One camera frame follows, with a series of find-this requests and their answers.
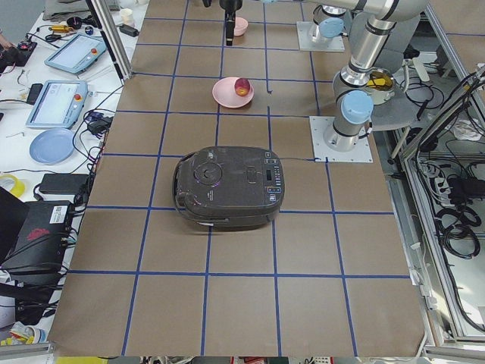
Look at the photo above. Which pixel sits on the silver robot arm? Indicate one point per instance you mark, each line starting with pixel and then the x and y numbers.
pixel 354 106

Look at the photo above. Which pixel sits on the black smartphone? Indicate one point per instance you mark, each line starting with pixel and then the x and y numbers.
pixel 34 93

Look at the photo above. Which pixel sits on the grey office chair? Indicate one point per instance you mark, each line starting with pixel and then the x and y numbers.
pixel 396 112

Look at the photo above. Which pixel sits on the pink bowl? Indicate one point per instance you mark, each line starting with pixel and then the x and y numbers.
pixel 241 26

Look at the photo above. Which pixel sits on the blue plate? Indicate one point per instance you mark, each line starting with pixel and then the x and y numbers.
pixel 52 146

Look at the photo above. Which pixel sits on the yellow bowl on chair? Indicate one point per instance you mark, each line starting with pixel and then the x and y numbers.
pixel 381 86

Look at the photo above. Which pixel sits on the upper teach pendant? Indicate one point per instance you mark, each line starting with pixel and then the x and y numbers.
pixel 78 54

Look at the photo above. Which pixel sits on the dark grey rice cooker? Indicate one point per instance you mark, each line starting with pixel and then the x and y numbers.
pixel 229 186

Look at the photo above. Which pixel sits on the pink plate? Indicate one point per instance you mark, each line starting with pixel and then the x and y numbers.
pixel 224 94

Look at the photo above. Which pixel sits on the yellow tape roll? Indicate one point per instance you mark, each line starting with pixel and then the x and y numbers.
pixel 12 184

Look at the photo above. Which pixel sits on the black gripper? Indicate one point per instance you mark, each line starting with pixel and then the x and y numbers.
pixel 229 4

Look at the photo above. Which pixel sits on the lower teach pendant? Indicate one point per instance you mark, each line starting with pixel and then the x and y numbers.
pixel 59 104

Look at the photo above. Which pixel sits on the aluminium frame post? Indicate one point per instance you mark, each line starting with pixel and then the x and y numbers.
pixel 104 20

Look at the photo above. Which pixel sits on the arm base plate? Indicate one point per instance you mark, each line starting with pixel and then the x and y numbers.
pixel 323 37
pixel 329 146

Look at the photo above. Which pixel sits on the black computer box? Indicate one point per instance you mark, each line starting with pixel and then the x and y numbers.
pixel 34 238

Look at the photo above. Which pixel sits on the red apple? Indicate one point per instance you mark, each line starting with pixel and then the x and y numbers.
pixel 242 86

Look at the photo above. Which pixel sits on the teach pendant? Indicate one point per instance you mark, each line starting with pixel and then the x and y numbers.
pixel 59 104
pixel 78 54

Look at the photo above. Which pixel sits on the black power adapter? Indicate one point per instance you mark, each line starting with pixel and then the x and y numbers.
pixel 61 184

